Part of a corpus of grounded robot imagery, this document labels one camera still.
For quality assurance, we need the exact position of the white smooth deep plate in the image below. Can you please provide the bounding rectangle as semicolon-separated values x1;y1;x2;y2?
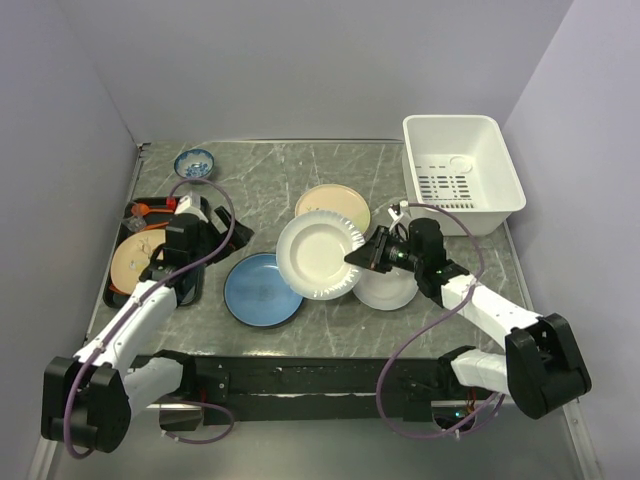
353;268;418;311

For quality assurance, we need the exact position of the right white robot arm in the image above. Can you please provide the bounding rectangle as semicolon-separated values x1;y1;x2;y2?
344;218;592;419

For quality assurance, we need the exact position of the white fluted deep plate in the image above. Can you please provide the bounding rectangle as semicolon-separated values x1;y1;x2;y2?
276;210;365;301

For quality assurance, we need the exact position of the aluminium rail frame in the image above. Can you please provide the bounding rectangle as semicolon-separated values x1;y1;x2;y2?
25;394;201;480

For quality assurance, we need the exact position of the blue white porcelain bowl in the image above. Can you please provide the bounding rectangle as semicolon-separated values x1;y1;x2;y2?
173;148;215;181

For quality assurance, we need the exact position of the orange chopstick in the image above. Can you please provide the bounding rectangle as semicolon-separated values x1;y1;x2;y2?
141;221;170;231

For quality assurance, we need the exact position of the cream plate with twig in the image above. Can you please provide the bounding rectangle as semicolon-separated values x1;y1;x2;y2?
295;184;371;233

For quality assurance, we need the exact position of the black tray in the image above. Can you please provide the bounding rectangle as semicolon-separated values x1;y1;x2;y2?
102;195;210;310

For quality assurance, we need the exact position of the blue plate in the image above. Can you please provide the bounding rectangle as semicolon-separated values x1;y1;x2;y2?
224;253;304;329

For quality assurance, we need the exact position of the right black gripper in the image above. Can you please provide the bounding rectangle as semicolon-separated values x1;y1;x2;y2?
344;225;423;274

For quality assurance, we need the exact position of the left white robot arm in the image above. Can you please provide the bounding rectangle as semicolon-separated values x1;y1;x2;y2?
41;207;254;459

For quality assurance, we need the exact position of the white plastic bin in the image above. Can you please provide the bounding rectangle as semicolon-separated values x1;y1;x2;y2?
402;115;526;237

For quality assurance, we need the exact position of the orange spoon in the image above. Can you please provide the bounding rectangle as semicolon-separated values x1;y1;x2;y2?
131;203;174;217

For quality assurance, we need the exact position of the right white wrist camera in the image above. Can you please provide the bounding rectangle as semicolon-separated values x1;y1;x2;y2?
387;200;412;231

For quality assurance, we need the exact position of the cream plate with bird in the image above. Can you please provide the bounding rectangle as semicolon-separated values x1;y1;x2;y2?
110;229;165;294

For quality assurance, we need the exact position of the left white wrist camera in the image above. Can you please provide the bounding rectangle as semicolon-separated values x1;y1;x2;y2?
169;192;209;221

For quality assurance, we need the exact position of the black base beam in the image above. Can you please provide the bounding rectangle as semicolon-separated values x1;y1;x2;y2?
159;350;490;422

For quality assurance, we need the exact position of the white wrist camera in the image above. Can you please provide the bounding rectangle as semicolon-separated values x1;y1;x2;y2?
169;192;209;221
387;200;412;231

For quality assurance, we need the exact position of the clear plastic cup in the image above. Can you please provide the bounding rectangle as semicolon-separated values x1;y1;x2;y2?
121;214;147;233

